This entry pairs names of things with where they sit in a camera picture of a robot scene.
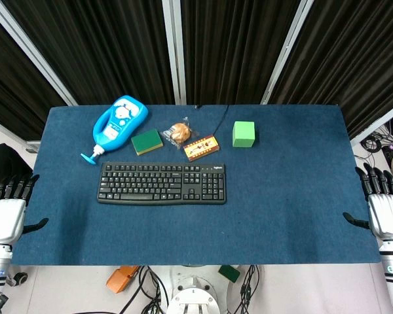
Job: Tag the green cube block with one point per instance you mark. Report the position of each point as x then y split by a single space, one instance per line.
243 134

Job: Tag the blue table cloth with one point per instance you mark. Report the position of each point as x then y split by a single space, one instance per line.
196 229

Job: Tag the green yellow sponge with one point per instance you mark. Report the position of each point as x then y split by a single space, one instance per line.
146 141

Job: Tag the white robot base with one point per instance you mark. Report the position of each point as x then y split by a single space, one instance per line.
194 291

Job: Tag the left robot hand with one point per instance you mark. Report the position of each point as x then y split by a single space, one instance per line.
3 216

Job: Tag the red patterned small box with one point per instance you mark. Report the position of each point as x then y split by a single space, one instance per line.
201 148

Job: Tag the wrapped bread bun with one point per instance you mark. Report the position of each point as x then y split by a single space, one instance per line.
180 132

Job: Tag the black curtain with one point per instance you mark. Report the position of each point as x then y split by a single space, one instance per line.
118 49

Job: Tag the black computer keyboard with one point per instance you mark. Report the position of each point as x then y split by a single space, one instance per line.
162 183

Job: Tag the silver aluminium frame post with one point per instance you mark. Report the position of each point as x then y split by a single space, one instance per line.
175 52
29 49
286 52

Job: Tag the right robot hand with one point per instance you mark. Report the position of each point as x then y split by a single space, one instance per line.
384 214

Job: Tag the dark green foot pedal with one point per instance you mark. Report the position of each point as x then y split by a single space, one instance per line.
230 273

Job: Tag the blue cartoon bottle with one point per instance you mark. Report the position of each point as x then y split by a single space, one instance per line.
118 126

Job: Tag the orange foot pedal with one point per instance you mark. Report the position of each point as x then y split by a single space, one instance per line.
121 278

